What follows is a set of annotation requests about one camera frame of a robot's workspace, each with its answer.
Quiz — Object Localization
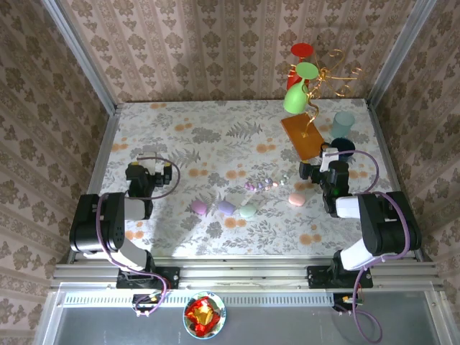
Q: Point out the translucent teal cup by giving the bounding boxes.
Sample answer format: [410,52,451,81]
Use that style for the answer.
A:
[331,110,356,139]

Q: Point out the grey metal shelf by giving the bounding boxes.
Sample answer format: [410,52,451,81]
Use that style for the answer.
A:
[35,283,460,345]

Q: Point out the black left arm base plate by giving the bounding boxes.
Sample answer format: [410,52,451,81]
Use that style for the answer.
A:
[116,266,180,290]

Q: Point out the black cable connector bracket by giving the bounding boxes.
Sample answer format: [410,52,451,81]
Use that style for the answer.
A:
[332,293,364,313]
[132,293,163,313]

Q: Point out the wide aluminium frame rail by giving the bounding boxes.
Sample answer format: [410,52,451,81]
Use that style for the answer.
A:
[50,255,445,291]

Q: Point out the red plastic wine glass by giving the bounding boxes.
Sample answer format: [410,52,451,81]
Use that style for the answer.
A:
[286,42,313,91]

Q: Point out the aluminium side rail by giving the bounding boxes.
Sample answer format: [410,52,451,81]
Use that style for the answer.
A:
[66,106,121,265]
[364,98,434,263]

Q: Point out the dark blue mug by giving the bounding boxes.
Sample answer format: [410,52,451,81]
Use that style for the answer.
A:
[321,137,357,162]

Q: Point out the grey slotted cable duct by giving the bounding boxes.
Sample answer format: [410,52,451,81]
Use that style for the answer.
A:
[63,291,334,309]

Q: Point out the gold wire rack orange base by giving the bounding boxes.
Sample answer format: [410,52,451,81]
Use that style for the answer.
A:
[280,48,366,161]

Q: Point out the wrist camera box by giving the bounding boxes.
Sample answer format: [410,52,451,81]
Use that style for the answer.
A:
[319,143,339,173]
[137,152,161,177]

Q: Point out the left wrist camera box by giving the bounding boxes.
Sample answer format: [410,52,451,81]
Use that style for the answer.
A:
[137,152,161,177]

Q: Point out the green plastic wine glass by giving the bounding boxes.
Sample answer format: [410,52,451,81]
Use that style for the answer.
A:
[282,62,319,115]

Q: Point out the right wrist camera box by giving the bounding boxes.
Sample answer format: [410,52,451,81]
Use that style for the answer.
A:
[319,143,339,173]

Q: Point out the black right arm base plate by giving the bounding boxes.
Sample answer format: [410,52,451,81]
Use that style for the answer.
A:
[307,264,374,290]

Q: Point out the red gold foil candies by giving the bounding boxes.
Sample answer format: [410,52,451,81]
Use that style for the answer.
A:
[185,297,221,331]

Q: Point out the aluminium frame post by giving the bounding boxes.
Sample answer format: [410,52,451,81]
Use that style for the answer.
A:
[40,0,119,115]
[366,0,438,109]

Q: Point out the glass bowl blue rim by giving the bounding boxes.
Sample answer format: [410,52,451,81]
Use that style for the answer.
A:
[182,290,227,340]

